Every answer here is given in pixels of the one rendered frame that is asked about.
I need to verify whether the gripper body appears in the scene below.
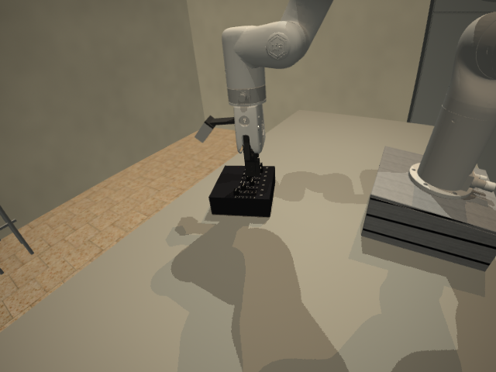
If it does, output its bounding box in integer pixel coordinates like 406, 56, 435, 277
229, 99, 266, 154

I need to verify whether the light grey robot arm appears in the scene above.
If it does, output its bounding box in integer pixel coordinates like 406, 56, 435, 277
222, 0, 496, 199

